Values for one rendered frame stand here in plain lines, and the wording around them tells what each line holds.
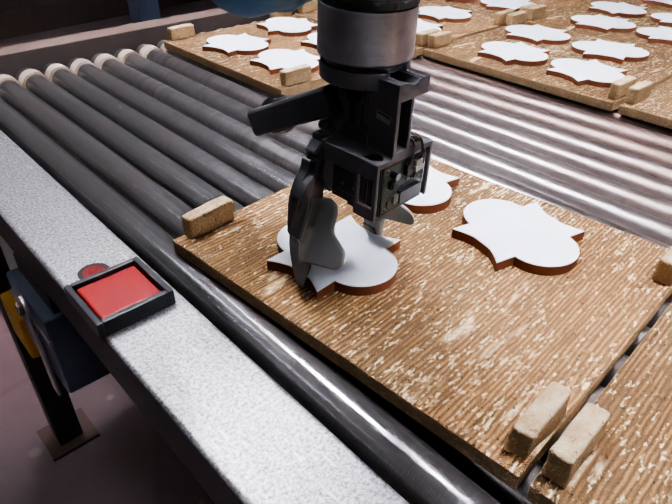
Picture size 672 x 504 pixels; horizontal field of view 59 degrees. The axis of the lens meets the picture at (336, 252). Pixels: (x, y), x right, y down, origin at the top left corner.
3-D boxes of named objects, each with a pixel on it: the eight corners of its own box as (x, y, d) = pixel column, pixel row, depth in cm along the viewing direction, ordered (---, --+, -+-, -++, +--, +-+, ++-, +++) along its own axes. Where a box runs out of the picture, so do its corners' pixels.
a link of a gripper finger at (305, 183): (287, 240, 51) (321, 143, 48) (275, 232, 51) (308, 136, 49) (322, 239, 54) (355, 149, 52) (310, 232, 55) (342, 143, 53)
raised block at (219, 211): (191, 241, 62) (187, 219, 60) (182, 235, 63) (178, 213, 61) (236, 220, 65) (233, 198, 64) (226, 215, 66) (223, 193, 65)
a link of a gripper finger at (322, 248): (315, 312, 51) (352, 214, 48) (270, 280, 54) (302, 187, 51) (337, 308, 53) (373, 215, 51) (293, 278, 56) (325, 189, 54)
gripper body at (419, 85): (369, 232, 48) (382, 89, 41) (297, 191, 53) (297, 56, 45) (426, 198, 52) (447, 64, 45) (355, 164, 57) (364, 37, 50)
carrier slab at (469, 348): (514, 492, 40) (518, 477, 39) (174, 251, 63) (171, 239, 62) (690, 270, 60) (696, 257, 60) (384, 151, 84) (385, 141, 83)
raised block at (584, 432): (564, 492, 38) (573, 466, 36) (538, 474, 39) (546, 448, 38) (603, 437, 42) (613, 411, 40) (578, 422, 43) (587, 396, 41)
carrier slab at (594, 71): (610, 112, 96) (618, 86, 94) (422, 56, 121) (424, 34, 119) (699, 68, 115) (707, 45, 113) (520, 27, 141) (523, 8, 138)
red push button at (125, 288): (105, 331, 54) (102, 319, 53) (78, 300, 57) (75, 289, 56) (164, 303, 57) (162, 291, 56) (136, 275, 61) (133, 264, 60)
